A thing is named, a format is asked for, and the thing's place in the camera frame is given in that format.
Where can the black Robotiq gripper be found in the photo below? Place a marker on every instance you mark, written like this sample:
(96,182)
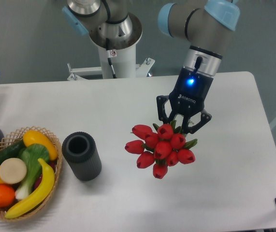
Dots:
(186,99)

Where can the red tulip bouquet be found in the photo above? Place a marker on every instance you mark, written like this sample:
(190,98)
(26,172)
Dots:
(161,147)

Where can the dark grey ribbed vase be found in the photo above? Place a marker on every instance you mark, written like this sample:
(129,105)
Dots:
(80,151)

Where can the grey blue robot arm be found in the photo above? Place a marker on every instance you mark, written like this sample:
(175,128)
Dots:
(207,25)

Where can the yellow plastic banana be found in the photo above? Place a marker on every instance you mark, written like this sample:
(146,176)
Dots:
(36,197)

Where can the green bok choy toy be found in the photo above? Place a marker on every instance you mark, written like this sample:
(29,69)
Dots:
(30,157)

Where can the green cucumber toy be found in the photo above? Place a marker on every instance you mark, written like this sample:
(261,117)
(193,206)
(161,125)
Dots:
(11,151)

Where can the beige round slice toy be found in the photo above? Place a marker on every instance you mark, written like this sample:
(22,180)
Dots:
(13,171)

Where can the orange plastic orange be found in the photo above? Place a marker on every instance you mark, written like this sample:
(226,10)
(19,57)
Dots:
(7,195)

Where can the woven wicker basket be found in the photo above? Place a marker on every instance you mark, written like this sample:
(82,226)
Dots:
(13,138)

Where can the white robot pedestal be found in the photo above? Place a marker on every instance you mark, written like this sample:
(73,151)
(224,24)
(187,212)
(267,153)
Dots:
(116,44)

